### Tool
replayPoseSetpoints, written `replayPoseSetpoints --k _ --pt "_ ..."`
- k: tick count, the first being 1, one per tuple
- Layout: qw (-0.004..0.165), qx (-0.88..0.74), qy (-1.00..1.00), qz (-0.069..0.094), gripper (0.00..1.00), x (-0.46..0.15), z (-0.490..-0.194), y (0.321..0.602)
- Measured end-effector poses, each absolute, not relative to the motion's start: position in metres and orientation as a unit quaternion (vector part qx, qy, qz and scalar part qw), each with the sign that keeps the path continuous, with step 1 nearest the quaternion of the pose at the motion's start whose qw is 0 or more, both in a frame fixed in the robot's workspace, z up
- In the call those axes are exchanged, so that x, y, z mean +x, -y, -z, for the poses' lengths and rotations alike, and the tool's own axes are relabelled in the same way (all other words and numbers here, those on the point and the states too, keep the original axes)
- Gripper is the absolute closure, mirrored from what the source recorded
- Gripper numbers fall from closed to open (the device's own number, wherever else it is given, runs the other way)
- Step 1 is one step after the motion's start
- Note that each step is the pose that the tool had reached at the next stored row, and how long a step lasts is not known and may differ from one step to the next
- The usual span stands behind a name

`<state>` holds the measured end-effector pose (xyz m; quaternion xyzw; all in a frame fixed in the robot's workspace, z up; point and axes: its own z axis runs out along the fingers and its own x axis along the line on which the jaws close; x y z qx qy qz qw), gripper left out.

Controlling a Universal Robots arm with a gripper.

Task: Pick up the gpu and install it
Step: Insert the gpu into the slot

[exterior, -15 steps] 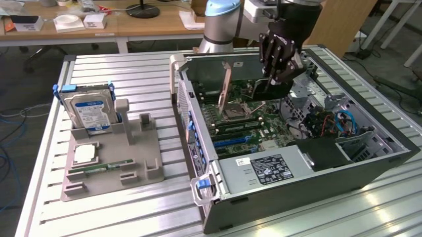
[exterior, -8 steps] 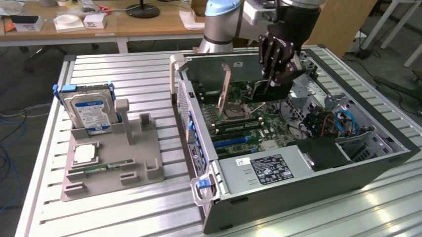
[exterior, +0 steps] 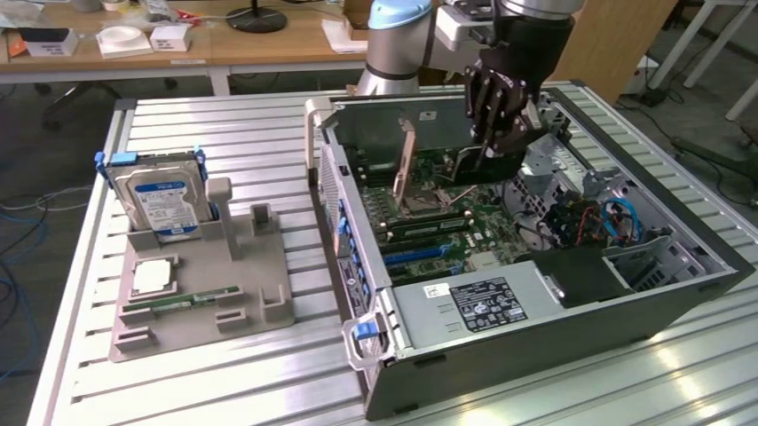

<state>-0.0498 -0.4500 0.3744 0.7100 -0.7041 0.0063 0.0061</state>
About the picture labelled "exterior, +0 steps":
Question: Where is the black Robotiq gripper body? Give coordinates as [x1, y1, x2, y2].
[478, 16, 576, 86]

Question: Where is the Nvidia graphics card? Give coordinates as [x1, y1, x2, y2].
[391, 115, 526, 209]

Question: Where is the metal drive cage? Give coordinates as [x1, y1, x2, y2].
[514, 99, 620, 215]

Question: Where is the wooden cabinet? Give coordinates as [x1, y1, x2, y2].
[543, 0, 679, 104]

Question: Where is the metal socket cover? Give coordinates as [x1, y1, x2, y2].
[440, 182, 479, 206]

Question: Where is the CPU socket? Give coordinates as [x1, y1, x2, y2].
[401, 188, 443, 219]

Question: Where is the green motherboard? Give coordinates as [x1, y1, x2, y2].
[345, 146, 534, 288]

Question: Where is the white paper stack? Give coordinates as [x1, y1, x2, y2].
[321, 18, 371, 54]

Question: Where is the installed black RAM stick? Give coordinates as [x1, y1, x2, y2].
[387, 215, 470, 241]

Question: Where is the cardboard box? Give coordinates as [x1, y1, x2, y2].
[341, 0, 375, 30]

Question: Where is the blue expansion slot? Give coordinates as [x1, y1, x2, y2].
[381, 246, 447, 266]

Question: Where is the wooden desk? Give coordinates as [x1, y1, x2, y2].
[0, 0, 380, 86]

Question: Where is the metal disk bay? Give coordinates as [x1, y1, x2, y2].
[602, 233, 707, 295]

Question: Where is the black round lamp base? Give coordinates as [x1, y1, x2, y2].
[225, 0, 289, 34]

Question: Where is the grey power supply unit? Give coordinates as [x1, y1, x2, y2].
[389, 261, 570, 350]

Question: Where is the black open PC case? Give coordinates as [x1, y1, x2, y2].
[301, 86, 742, 422]

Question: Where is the small white labelled box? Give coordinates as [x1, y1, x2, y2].
[148, 24, 195, 53]

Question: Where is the white box with round hollow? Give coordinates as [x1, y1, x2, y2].
[95, 25, 152, 60]

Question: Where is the grey printed parts rack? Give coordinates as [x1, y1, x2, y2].
[107, 176, 296, 363]

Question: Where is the silver CPU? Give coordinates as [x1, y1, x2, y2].
[131, 261, 177, 295]

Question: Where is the black office chair base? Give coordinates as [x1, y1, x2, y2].
[33, 77, 180, 130]

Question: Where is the green RAM stick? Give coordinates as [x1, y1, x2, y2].
[123, 286, 244, 312]

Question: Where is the black and white box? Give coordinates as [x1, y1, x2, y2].
[16, 27, 80, 58]

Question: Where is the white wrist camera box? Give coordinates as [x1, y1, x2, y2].
[435, 3, 496, 52]

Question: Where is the red wire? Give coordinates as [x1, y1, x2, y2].
[578, 202, 606, 241]

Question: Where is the white table frame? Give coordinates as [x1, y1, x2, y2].
[647, 0, 758, 122]

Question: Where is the blue wire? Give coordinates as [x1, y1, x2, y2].
[599, 198, 647, 244]

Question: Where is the hard disk with blue bracket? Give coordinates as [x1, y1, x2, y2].
[93, 148, 208, 244]

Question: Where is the blue floor cable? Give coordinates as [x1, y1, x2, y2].
[0, 211, 46, 383]

